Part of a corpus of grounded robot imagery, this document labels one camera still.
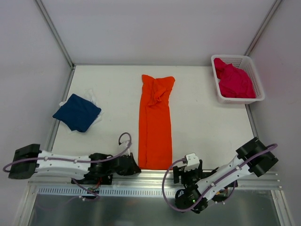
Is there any orange t shirt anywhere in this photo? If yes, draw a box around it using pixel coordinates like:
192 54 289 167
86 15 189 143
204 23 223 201
138 74 175 170

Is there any folded navy blue t shirt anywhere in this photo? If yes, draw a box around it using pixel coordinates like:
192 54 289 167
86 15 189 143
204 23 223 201
52 94 102 133

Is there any folded white t shirt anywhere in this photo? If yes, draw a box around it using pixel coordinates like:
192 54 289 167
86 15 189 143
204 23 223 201
59 89 103 134

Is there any white plastic basket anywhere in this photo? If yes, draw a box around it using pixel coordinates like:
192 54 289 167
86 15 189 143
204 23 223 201
211 54 265 105

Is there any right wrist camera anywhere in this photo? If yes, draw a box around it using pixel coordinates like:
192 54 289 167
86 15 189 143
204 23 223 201
184 153 200 172

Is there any aluminium front rail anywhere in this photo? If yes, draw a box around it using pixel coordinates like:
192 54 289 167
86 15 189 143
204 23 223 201
28 170 283 190

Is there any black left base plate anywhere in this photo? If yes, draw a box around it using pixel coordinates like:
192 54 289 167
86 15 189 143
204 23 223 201
71 170 113 185

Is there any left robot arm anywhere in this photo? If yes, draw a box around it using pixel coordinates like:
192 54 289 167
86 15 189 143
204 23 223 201
3 141 141 185

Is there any white slotted cable duct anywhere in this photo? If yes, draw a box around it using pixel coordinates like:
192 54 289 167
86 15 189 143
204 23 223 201
37 186 163 197

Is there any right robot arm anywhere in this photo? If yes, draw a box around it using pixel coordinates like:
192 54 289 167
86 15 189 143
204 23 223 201
173 137 278 214

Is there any magenta t shirt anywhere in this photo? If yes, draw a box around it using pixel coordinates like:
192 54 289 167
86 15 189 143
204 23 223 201
214 58 256 98

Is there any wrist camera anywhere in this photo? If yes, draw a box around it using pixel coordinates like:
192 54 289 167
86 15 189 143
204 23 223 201
184 153 200 172
119 140 132 156

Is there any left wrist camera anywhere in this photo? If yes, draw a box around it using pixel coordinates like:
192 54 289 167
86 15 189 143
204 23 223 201
119 140 132 156

